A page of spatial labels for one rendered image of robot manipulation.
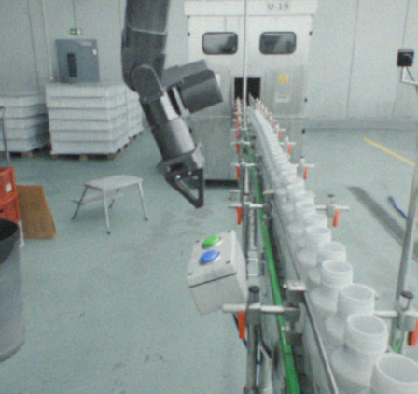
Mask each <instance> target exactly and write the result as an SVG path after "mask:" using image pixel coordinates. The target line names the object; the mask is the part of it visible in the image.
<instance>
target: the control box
mask: <svg viewBox="0 0 418 394"><path fill-rule="evenodd" d="M214 236H217V237H218V238H219V241H218V242H216V243H215V244H213V245H210V246H204V245H203V240H204V239H200V240H197V241H195V242H194V245H193V248H192V252H191V256H190V261H189V265H188V271H187V275H186V281H187V283H188V286H189V290H190V292H191V294H192V296H193V298H194V300H195V303H196V304H197V307H198V309H199V311H200V313H201V314H202V315H203V314H205V313H209V312H212V311H215V310H218V309H222V304H223V303H229V304H239V303H245V302H246V299H247V281H246V263H245V258H244V253H243V252H242V249H241V246H240V243H239V241H238V240H237V238H236V234H235V231H234V230H231V231H228V232H223V233H221V234H217V235H214ZM208 250H215V251H217V254H218V256H217V257H216V258H215V259H213V260H210V261H207V262H202V261H201V255H202V254H203V253H204V252H205V251H208ZM232 315H233V319H234V322H235V325H236V327H237V330H238V331H239V321H238V320H239V318H238V317H237V313H232ZM258 347H259V348H260V362H259V361H258V365H259V366H261V365H262V364H263V361H264V355H265V356H266V358H267V359H268V360H269V362H270V370H271V379H272V381H273V378H274V362H275V361H276V357H275V355H274V349H273V343H272V339H271V342H270V347H268V346H267V344H266V343H265V342H264V340H263V333H262V320H261V324H260V325H259V335H258Z"/></svg>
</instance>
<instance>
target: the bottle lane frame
mask: <svg viewBox="0 0 418 394"><path fill-rule="evenodd" d="M248 135H249V132H248V131H245V137H246V141H245V143H251V141H250V138H248V137H247V136H248ZM250 149H251V147H250V146H246V153H247V150H248V154H247V155H245V156H246V160H247V156H248V162H247V164H254V159H253V154H250ZM255 172H256V169H254V167H251V171H250V174H248V176H250V180H249V182H250V183H248V188H249V196H250V203H253V196H254V195H255V196H256V200H255V203H254V204H262V199H261V195H260V190H259V185H258V180H257V179H255V177H254V173H255ZM263 215H265V213H264V212H263V211H262V209H255V215H254V216H252V220H253V219H254V220H255V221H256V236H255V244H256V252H257V259H259V258H260V254H261V253H260V250H261V249H262V247H264V260H261V261H258V274H260V266H261V263H263V276H260V277H259V284H260V293H261V301H262V305H268V306H283V300H284V299H282V295H281V288H280V286H279V279H281V278H278V276H277V272H276V271H277V269H276V267H275V260H274V257H273V254H274V253H272V245H271V240H270V235H269V232H268V227H267V226H263V221H261V218H263ZM263 316H264V319H265V325H266V333H267V341H268V347H270V342H271V339H272V343H273V349H274V355H275V357H276V361H275V362H274V378H273V381H272V390H273V394H280V392H281V388H280V384H281V383H283V377H285V378H286V394H302V390H301V388H300V381H299V376H302V375H305V374H299V373H298V372H297V368H296V363H295V357H302V356H296V355H294V354H293V349H292V345H286V343H285V338H284V333H283V332H281V326H284V321H286V320H284V318H283V315H268V314H263Z"/></svg>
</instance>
